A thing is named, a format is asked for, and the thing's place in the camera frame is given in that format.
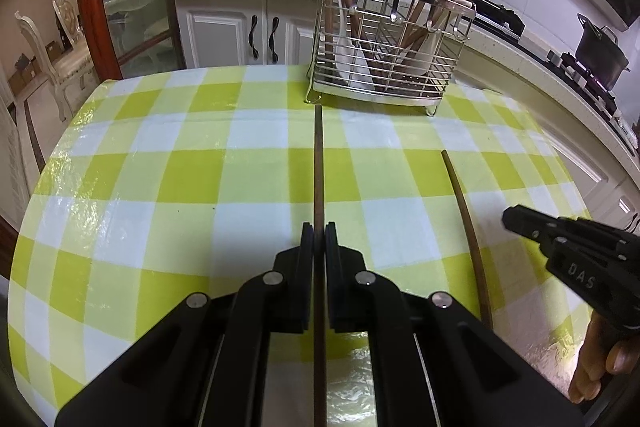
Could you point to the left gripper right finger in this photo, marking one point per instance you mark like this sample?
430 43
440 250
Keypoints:
433 362

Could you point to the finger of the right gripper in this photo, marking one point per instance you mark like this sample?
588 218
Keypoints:
529 223

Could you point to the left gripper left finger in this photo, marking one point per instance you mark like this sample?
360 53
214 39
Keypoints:
205 362

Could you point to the white ceramic spoon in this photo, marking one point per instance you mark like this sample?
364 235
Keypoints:
343 64
420 57

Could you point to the person's right hand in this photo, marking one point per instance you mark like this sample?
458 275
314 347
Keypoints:
601 353

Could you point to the black stock pot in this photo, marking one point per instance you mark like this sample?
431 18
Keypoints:
599 52

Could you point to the green checkered tablecloth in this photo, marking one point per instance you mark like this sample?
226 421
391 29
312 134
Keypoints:
192 181

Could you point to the metal wire utensil rack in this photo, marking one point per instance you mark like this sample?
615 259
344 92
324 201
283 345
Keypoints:
383 22

